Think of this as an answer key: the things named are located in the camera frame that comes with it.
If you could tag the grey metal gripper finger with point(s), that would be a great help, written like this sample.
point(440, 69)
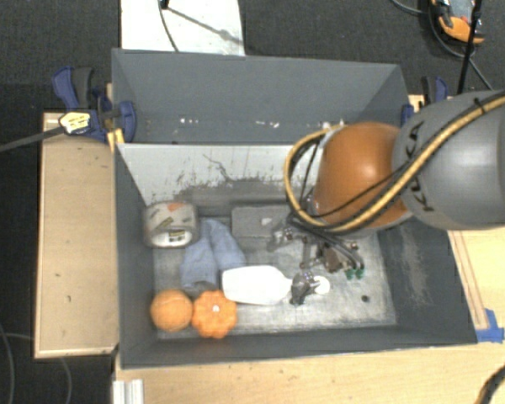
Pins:
point(310, 279)
point(299, 294)

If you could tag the white plastic bottle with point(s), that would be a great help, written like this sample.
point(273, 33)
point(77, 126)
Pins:
point(254, 285)

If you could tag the grey rectangular block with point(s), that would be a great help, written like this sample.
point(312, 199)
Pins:
point(250, 223)

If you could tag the orange toy pumpkin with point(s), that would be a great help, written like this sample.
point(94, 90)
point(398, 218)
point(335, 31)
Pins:
point(214, 315)

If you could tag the blue cloth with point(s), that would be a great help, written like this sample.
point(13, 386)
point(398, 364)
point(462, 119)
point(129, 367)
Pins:
point(202, 259)

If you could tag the orange ball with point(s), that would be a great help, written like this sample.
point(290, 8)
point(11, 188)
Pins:
point(171, 310)

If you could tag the silver tape roll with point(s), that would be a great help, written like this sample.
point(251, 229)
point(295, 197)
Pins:
point(168, 225)

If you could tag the grey metal bin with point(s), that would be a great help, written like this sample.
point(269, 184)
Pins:
point(252, 99)

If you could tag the pale wood board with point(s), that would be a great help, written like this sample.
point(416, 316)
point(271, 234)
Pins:
point(76, 234)

